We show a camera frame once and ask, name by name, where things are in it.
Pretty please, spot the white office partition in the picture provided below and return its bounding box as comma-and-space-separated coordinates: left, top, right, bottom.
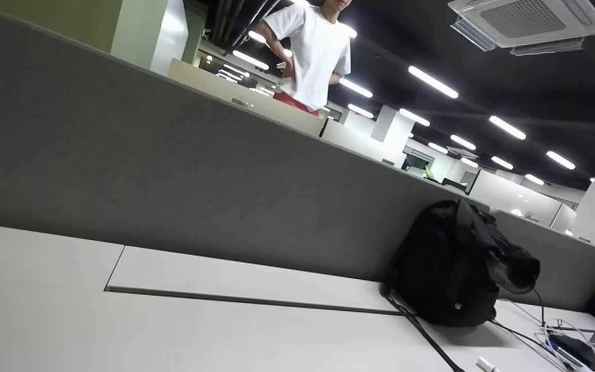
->
468, 167, 563, 230

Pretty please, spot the black backpack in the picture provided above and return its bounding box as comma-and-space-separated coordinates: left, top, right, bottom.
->
387, 196, 543, 328

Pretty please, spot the white ceiling air conditioner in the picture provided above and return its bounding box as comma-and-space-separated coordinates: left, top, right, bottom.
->
446, 0, 595, 57

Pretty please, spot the person in white t-shirt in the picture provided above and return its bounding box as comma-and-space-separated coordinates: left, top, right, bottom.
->
251, 0, 355, 116

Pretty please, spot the beige office partition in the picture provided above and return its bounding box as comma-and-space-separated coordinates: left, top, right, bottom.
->
165, 57, 328, 138

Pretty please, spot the grey felt desk divider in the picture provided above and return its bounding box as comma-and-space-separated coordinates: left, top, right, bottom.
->
0, 12, 595, 311

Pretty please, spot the black and blue cable bundle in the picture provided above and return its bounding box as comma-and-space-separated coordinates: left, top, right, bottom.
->
546, 328, 595, 372

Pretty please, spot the thin black cable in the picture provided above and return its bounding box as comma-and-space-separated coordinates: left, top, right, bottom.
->
490, 288, 562, 360

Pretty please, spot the black backpack strap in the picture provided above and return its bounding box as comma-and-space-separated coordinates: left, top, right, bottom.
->
379, 284, 466, 372

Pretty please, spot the grey desk cable flap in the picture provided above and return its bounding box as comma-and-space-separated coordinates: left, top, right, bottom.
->
103, 243, 401, 317

